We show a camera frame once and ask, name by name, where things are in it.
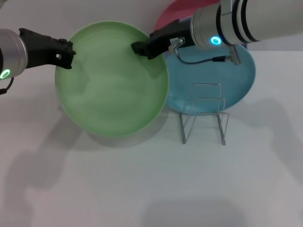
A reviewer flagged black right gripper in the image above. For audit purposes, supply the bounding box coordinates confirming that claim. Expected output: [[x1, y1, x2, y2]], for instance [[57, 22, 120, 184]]
[[131, 20, 194, 60]]

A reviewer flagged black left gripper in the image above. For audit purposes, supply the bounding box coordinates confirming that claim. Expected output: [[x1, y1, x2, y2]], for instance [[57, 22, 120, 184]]
[[18, 27, 77, 70]]

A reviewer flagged green round plate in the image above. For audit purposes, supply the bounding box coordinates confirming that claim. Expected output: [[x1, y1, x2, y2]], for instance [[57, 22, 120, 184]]
[[54, 20, 170, 138]]

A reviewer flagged pink round plate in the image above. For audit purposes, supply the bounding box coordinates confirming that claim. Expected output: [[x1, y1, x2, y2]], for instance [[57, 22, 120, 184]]
[[155, 0, 222, 31]]

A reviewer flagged teal round plate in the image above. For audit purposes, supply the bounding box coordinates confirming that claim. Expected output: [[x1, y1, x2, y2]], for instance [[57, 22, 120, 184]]
[[164, 44, 257, 115]]

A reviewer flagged right arm connector cable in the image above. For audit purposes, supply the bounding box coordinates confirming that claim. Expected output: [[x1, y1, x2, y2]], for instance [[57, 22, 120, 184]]
[[168, 36, 243, 66]]

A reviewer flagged arm connector cable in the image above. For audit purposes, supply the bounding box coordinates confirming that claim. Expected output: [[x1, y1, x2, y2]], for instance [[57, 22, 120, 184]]
[[0, 77, 15, 95], [168, 36, 243, 66]]

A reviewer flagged left arm connector cable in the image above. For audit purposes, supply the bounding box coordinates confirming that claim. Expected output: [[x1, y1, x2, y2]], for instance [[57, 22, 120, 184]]
[[0, 77, 15, 95]]

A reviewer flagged metal wire plate rack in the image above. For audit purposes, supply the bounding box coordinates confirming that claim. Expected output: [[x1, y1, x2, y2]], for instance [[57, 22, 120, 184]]
[[179, 83, 230, 145]]

